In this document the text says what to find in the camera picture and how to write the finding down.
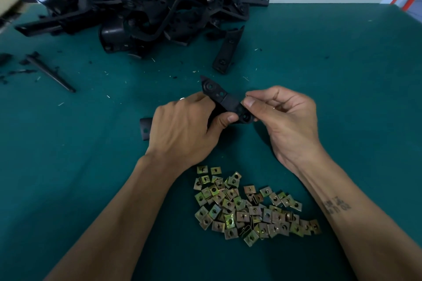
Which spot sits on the person's right hand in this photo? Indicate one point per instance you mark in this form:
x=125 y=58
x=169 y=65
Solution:
x=290 y=126

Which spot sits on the person's left hand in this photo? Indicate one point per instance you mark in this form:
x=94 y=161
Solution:
x=181 y=132

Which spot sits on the black plastic bracket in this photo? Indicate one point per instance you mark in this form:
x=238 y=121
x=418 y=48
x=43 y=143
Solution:
x=224 y=96

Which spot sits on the pile of brass clip nuts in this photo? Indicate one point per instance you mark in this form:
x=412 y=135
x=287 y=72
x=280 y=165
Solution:
x=254 y=208

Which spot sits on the pile of black plastic brackets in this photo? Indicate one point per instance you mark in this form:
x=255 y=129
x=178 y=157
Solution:
x=145 y=17

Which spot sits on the person's right forearm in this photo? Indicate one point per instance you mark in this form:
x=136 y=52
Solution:
x=369 y=225

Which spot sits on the person's left forearm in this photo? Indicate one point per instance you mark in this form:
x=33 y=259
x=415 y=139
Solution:
x=112 y=231

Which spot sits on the green table cloth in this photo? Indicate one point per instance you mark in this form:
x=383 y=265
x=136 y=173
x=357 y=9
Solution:
x=356 y=80

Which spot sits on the thin black plastic strip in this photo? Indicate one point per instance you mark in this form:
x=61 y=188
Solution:
x=49 y=72

